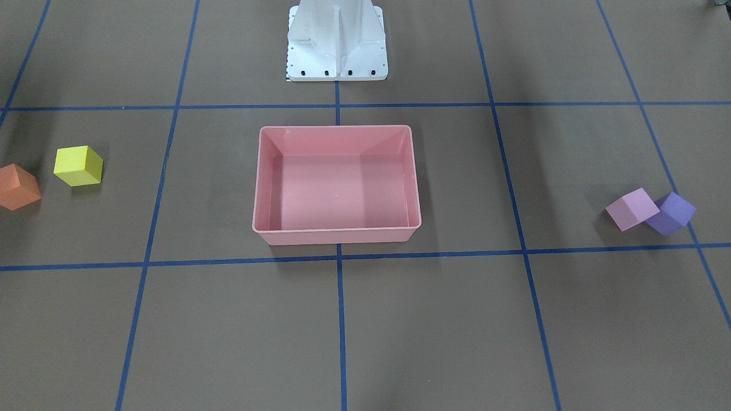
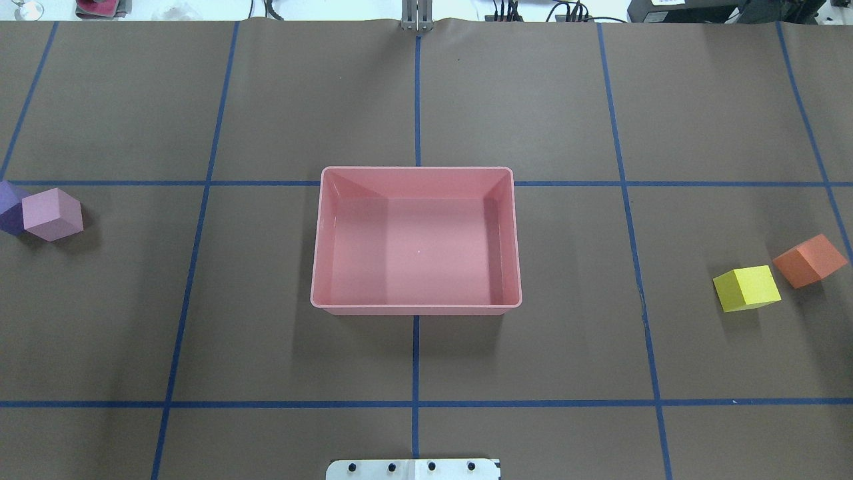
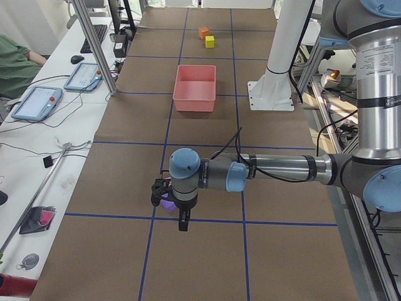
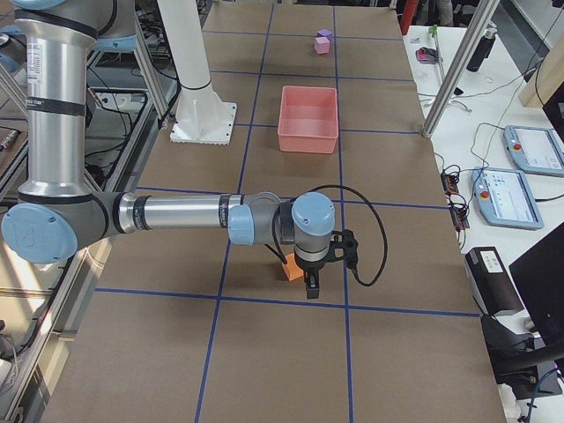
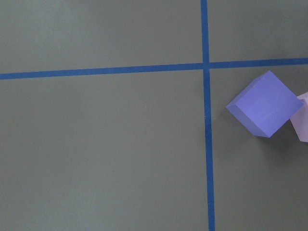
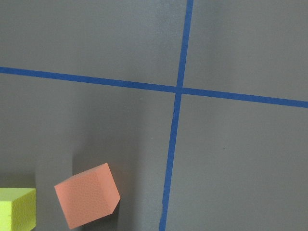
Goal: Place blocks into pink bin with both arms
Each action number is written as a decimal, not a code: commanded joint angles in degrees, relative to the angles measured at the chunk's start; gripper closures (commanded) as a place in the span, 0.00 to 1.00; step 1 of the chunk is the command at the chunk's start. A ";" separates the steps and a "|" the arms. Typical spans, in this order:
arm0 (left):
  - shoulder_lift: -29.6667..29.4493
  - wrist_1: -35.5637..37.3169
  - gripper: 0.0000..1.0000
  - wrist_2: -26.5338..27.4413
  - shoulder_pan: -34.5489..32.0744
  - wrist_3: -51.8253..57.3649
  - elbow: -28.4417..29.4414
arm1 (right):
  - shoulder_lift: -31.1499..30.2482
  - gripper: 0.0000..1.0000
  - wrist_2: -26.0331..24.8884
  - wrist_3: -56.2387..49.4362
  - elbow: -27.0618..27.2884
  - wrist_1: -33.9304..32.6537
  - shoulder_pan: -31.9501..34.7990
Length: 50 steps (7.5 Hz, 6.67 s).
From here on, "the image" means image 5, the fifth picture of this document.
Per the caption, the purple foam block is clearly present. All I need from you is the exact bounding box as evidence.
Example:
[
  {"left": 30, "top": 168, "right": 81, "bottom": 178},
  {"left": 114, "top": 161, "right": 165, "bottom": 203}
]
[{"left": 226, "top": 71, "right": 303, "bottom": 138}]

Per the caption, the light pink foam block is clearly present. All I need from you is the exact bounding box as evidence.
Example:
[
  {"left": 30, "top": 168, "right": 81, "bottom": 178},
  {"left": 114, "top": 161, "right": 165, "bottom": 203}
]
[{"left": 291, "top": 92, "right": 308, "bottom": 142}]

